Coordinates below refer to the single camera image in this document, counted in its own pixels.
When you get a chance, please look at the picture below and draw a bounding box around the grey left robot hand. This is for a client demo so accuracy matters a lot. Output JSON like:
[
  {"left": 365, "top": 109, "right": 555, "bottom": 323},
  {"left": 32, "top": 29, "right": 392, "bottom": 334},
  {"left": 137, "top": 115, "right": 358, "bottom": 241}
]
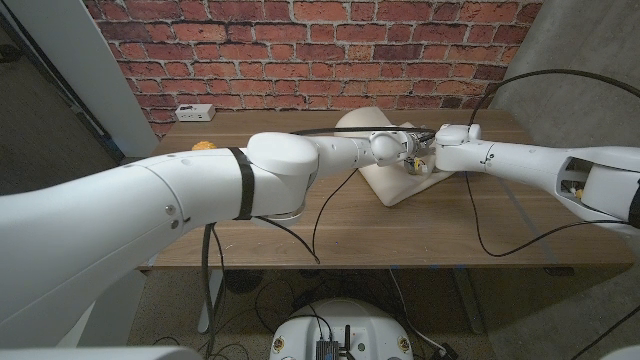
[{"left": 403, "top": 130, "right": 437, "bottom": 176}]

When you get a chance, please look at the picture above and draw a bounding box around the cream white cloth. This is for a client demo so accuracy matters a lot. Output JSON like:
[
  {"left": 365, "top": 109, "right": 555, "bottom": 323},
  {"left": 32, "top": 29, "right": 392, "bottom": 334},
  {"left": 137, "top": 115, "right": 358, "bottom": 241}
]
[{"left": 333, "top": 106, "right": 456, "bottom": 208}]

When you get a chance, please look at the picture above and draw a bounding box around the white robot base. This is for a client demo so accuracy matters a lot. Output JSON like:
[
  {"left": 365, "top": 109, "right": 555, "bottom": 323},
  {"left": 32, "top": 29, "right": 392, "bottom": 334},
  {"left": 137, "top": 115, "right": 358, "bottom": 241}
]
[{"left": 268, "top": 298, "right": 415, "bottom": 360}]

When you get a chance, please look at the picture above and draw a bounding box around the red brick printed backdrop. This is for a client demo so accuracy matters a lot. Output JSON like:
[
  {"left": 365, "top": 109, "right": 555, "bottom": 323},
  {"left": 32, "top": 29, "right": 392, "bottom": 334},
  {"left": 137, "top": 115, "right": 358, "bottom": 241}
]
[{"left": 82, "top": 0, "right": 546, "bottom": 139}]

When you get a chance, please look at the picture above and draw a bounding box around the grey table leg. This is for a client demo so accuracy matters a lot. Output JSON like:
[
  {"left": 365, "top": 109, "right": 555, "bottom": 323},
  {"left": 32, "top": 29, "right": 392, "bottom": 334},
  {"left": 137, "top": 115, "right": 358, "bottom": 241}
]
[{"left": 452, "top": 267, "right": 486, "bottom": 335}]

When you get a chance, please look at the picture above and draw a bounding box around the black round floor grille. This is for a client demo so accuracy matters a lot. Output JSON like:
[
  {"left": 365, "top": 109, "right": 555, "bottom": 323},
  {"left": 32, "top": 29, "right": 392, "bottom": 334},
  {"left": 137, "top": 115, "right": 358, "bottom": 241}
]
[{"left": 223, "top": 269, "right": 261, "bottom": 295}]

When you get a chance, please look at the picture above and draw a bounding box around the small grey computer box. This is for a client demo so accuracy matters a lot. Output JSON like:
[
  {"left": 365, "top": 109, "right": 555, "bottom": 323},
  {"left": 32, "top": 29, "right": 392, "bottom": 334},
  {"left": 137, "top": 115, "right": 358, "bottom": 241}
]
[{"left": 314, "top": 339, "right": 341, "bottom": 360}]

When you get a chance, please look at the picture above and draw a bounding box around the white power strip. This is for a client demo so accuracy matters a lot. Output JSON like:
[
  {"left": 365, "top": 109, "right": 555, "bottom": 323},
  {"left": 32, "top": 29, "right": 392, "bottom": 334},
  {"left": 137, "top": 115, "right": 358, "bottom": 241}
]
[{"left": 174, "top": 103, "right": 217, "bottom": 123}]

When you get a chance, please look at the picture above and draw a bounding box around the white table leg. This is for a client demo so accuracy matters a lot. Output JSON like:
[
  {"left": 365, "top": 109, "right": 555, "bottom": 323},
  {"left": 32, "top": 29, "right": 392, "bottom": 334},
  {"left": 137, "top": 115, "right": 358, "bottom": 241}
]
[{"left": 197, "top": 269, "right": 226, "bottom": 334}]

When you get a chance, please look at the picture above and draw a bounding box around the white pillar panel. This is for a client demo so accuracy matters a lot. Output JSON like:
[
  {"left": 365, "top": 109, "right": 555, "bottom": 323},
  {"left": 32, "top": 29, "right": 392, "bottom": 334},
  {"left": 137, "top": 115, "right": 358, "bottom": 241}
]
[{"left": 4, "top": 0, "right": 160, "bottom": 159}]

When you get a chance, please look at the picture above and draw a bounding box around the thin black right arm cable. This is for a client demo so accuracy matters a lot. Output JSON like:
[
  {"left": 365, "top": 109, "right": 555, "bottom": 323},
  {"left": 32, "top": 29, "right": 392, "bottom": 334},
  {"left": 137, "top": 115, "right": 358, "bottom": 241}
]
[{"left": 463, "top": 170, "right": 629, "bottom": 259}]

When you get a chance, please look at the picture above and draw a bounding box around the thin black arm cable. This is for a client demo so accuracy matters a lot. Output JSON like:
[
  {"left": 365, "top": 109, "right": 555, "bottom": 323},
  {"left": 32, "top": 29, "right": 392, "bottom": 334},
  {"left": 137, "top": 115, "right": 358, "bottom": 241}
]
[
  {"left": 463, "top": 170, "right": 629, "bottom": 259},
  {"left": 209, "top": 167, "right": 361, "bottom": 351}
]

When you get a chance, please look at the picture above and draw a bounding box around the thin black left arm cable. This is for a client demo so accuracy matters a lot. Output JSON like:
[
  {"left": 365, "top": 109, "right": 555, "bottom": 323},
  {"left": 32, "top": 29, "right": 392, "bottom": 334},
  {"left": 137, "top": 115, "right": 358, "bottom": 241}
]
[{"left": 209, "top": 167, "right": 361, "bottom": 351}]

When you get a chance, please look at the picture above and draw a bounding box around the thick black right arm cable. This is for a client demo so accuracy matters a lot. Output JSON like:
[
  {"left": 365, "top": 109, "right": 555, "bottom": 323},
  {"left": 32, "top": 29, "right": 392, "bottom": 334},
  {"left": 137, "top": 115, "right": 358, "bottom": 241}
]
[{"left": 467, "top": 68, "right": 640, "bottom": 360}]

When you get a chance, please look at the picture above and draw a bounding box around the white floor cable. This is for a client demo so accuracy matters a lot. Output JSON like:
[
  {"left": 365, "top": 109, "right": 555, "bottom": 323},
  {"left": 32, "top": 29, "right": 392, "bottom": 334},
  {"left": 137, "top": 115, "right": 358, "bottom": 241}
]
[{"left": 388, "top": 268, "right": 446, "bottom": 354}]

